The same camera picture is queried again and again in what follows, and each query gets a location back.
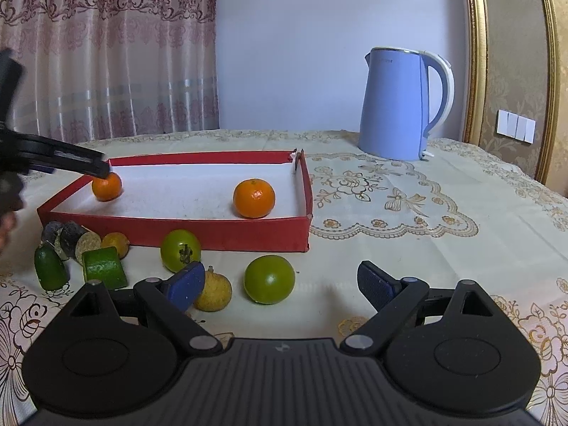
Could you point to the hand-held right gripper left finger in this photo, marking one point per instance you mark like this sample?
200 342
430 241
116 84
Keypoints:
186 285

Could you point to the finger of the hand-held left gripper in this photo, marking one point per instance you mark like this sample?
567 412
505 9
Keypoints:
75 157

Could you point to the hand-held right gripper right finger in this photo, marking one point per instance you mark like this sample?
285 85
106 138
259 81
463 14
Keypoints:
377 286

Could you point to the small yellow pear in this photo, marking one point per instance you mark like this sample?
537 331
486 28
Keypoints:
218 295

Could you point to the green tomato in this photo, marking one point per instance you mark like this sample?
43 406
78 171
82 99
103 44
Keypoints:
176 248
268 279

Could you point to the orange tangerine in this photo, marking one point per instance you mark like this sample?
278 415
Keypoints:
108 188
254 199

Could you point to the dark sugarcane piece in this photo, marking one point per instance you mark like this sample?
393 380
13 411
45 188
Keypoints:
51 234
77 239

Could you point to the red shallow cardboard box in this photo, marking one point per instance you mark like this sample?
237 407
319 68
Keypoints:
248 233

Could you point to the light green cucumber chunk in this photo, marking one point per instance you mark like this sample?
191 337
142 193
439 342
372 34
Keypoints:
104 268

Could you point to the dark green cucumber end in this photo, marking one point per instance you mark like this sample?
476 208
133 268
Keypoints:
49 270

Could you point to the cream embroidered tablecloth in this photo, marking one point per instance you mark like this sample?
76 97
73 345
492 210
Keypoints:
399 239

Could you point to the small yellow citrus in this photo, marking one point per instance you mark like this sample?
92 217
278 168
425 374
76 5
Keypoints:
116 244

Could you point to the pink patterned curtain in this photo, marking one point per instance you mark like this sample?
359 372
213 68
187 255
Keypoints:
111 53

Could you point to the blue electric kettle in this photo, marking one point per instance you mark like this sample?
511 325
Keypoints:
390 106

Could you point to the white wall switch panel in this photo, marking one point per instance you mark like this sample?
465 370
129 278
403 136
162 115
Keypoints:
514 125

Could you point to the gold arched wall frame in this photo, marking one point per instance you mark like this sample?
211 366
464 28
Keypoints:
478 53

